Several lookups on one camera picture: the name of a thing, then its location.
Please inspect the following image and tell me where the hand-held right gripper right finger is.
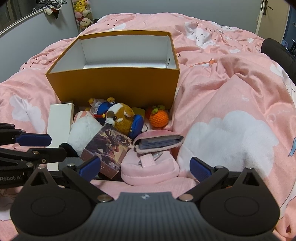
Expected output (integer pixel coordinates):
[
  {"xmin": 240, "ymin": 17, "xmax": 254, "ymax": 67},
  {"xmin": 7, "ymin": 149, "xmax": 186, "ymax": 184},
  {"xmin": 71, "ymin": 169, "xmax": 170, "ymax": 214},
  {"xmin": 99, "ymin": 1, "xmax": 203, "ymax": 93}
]
[{"xmin": 178, "ymin": 157, "xmax": 274, "ymax": 202}]

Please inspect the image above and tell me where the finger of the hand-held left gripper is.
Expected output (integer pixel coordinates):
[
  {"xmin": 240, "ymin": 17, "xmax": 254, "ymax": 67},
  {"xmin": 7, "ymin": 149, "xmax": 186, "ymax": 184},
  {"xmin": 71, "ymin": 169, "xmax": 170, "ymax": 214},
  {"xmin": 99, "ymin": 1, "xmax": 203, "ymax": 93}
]
[
  {"xmin": 0, "ymin": 147, "xmax": 67, "ymax": 171},
  {"xmin": 0, "ymin": 123, "xmax": 52, "ymax": 147}
]

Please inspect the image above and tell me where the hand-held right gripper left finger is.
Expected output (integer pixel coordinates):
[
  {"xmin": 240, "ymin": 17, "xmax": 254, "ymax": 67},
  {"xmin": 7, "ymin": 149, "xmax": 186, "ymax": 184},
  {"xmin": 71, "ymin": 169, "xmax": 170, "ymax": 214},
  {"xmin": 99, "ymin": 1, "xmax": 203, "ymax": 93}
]
[{"xmin": 22, "ymin": 156, "xmax": 114, "ymax": 203}]

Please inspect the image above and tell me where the printed card box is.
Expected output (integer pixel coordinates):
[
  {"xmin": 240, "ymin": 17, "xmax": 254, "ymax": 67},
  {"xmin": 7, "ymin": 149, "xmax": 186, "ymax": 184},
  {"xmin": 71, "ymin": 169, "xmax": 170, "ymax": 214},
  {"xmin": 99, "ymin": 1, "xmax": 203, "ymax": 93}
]
[{"xmin": 80, "ymin": 124, "xmax": 132, "ymax": 179}]

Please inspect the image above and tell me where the long white box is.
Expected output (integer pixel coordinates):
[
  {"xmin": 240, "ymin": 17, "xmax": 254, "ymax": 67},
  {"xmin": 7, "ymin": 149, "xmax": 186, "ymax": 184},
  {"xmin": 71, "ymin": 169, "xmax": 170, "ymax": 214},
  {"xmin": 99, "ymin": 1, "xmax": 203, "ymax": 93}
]
[{"xmin": 46, "ymin": 103, "xmax": 75, "ymax": 171}]

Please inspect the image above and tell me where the white plush with striped hat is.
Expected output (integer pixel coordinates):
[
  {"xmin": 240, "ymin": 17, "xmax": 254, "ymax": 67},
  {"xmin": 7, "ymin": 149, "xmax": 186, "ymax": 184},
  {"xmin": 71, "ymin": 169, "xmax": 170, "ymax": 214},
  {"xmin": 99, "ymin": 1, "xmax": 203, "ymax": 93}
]
[{"xmin": 59, "ymin": 111, "xmax": 103, "ymax": 158}]

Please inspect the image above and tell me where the pink mini backpack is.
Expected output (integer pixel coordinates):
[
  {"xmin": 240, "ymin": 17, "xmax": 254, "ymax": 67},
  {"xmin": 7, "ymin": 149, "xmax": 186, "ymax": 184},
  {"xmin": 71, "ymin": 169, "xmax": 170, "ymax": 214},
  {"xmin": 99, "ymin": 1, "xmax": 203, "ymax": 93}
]
[{"xmin": 121, "ymin": 148, "xmax": 180, "ymax": 186}]

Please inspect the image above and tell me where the pink card holder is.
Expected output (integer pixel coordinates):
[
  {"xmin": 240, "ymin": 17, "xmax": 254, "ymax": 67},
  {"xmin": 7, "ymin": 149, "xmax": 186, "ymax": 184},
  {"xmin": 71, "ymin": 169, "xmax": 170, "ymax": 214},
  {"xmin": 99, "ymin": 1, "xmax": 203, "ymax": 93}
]
[{"xmin": 133, "ymin": 130, "xmax": 185, "ymax": 154}]

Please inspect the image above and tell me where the duck plush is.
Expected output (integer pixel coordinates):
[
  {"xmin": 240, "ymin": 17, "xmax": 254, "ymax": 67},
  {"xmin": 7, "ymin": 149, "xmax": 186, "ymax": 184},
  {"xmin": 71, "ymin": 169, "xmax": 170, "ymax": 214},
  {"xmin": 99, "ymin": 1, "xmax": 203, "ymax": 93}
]
[{"xmin": 84, "ymin": 97, "xmax": 116, "ymax": 119}]

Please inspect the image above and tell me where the brown hamster plush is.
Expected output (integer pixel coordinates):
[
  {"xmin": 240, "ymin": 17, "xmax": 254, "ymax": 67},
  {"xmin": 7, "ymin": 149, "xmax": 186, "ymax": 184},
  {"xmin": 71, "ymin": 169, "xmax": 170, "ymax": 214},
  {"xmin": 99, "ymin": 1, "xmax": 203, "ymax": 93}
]
[{"xmin": 105, "ymin": 103, "xmax": 136, "ymax": 136}]

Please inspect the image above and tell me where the blue round pouch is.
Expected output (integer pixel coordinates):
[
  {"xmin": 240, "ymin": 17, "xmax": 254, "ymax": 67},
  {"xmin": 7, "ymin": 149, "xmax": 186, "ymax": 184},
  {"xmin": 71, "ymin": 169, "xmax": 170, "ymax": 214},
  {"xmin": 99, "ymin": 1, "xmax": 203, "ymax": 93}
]
[{"xmin": 130, "ymin": 114, "xmax": 144, "ymax": 138}]

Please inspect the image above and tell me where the crochet orange charm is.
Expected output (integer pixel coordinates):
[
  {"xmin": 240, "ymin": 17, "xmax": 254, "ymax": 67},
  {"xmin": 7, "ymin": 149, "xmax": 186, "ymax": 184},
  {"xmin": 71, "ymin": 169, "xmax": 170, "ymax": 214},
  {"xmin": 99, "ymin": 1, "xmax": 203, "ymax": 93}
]
[{"xmin": 149, "ymin": 105, "xmax": 169, "ymax": 127}]

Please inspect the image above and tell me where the orange cardboard box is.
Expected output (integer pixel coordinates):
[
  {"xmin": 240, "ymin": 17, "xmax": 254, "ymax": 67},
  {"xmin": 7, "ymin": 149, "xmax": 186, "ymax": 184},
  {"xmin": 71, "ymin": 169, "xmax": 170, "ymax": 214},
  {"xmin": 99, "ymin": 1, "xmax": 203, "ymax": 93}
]
[{"xmin": 46, "ymin": 30, "xmax": 180, "ymax": 109}]

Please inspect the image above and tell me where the pink printed blanket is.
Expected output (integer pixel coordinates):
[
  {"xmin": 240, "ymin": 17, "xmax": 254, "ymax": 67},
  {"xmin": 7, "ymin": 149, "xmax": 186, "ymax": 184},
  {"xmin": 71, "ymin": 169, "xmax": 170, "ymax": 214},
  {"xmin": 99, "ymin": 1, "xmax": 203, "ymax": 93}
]
[{"xmin": 0, "ymin": 11, "xmax": 296, "ymax": 241}]

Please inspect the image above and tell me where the window ledge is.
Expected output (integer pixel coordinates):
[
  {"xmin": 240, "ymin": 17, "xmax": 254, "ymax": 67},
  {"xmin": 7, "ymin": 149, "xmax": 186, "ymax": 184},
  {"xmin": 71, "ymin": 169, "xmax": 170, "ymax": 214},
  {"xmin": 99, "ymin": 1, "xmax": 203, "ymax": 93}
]
[{"xmin": 0, "ymin": 10, "xmax": 43, "ymax": 35}]

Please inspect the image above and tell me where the beige dog plush toy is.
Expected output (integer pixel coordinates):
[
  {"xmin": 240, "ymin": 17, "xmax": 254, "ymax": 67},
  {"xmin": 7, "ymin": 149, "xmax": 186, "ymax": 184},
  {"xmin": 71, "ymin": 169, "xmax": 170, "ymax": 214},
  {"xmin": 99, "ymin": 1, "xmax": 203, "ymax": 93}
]
[{"xmin": 80, "ymin": 18, "xmax": 93, "ymax": 29}]

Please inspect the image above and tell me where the window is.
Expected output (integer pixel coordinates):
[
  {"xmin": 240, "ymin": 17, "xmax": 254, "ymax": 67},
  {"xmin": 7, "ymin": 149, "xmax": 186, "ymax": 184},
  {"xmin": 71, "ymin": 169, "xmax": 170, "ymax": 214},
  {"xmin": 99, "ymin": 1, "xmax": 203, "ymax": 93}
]
[{"xmin": 0, "ymin": 0, "xmax": 30, "ymax": 26}]

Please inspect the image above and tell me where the clear plush toy tube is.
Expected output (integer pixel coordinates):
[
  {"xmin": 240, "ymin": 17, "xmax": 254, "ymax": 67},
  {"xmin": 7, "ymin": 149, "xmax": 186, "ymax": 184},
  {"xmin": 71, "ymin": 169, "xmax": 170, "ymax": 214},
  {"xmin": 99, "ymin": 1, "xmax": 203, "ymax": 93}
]
[{"xmin": 73, "ymin": 0, "xmax": 94, "ymax": 33}]

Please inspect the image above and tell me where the pile of clothes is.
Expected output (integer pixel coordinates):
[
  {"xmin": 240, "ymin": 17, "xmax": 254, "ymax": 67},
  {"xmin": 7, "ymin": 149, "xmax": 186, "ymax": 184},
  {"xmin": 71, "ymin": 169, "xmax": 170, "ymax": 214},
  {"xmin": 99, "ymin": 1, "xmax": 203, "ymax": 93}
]
[{"xmin": 31, "ymin": 0, "xmax": 67, "ymax": 19}]

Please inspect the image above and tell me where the dark rounded cushion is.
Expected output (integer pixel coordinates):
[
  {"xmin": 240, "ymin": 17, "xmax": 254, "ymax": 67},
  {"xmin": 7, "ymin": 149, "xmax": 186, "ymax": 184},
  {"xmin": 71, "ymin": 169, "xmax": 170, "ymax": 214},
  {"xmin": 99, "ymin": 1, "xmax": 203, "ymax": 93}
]
[{"xmin": 261, "ymin": 38, "xmax": 296, "ymax": 79}]

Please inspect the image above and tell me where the yellow plush toy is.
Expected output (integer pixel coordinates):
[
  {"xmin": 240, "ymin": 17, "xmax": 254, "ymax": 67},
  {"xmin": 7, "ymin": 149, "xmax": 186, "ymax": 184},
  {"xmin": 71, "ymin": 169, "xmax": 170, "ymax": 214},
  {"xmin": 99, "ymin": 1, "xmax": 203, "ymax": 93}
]
[{"xmin": 74, "ymin": 0, "xmax": 89, "ymax": 12}]

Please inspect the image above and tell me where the chair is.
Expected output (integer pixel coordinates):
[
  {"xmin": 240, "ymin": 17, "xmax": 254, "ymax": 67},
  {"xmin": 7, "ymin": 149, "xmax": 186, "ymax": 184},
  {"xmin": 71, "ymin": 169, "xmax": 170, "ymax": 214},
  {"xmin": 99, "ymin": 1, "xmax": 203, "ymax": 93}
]
[{"xmin": 281, "ymin": 39, "xmax": 296, "ymax": 56}]

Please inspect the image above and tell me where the door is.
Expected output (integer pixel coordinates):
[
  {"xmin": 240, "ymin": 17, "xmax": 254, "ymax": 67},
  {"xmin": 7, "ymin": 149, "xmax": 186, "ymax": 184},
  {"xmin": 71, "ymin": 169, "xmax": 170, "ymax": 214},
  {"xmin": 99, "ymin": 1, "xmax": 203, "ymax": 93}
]
[{"xmin": 255, "ymin": 0, "xmax": 290, "ymax": 39}]

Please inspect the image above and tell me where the door handle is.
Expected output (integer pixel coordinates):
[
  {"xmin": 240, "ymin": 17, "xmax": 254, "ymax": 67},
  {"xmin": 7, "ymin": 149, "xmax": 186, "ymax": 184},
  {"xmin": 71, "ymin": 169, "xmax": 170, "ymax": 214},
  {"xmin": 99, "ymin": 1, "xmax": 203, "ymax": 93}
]
[{"xmin": 261, "ymin": 3, "xmax": 274, "ymax": 16}]

